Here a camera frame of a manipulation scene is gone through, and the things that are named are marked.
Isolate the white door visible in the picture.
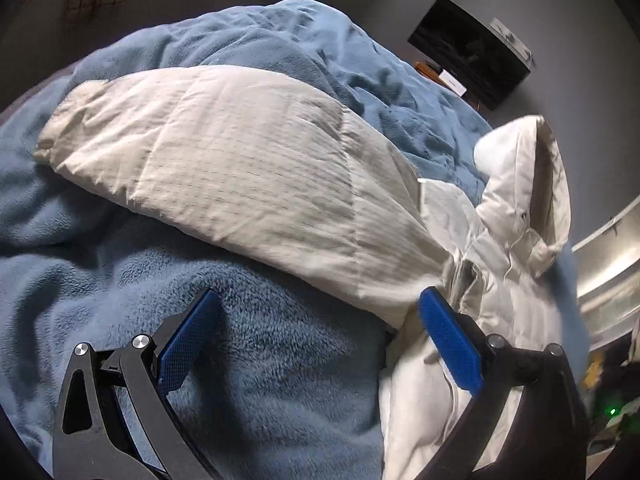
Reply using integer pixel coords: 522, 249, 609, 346
570, 200, 640, 351

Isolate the black television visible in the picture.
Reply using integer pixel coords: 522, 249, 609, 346
407, 0, 532, 111

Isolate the white router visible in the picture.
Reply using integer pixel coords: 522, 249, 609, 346
487, 17, 535, 66

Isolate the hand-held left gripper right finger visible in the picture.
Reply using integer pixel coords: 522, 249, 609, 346
417, 286, 601, 480

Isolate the blue fleece blanket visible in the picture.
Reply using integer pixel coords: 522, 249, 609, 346
0, 0, 501, 480

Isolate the white box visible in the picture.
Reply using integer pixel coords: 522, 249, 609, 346
437, 71, 468, 97

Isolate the wooden side table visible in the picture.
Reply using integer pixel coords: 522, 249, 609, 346
415, 60, 483, 107

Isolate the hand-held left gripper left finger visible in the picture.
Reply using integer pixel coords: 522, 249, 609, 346
52, 287, 226, 480

